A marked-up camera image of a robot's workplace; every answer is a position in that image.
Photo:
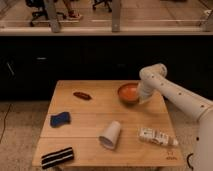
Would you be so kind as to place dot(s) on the orange ceramic bowl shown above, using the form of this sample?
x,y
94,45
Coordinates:
x,y
127,93

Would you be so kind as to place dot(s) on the blue sponge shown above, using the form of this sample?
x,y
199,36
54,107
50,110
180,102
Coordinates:
x,y
60,119

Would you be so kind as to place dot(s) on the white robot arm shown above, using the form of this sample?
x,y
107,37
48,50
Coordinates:
x,y
201,109

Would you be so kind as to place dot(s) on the white paper cup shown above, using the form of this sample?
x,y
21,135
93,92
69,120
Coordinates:
x,y
109,137

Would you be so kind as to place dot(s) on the wooden table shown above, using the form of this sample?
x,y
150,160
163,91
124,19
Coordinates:
x,y
90,117

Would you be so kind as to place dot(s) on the black office chair left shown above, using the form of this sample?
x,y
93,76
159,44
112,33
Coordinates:
x,y
40,10

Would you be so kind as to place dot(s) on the dark red sausage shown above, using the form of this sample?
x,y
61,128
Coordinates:
x,y
82,95

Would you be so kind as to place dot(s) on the dark cabinet counter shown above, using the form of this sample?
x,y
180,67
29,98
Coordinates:
x,y
33,60

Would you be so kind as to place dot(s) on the black white striped cloth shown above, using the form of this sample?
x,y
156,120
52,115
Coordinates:
x,y
57,157

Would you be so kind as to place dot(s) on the white plastic bottle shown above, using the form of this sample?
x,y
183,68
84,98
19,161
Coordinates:
x,y
156,137

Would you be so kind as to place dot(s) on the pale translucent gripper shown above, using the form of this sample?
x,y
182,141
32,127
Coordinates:
x,y
143,99

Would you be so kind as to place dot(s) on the person's leg with sneaker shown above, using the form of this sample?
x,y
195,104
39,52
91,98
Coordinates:
x,y
72,15

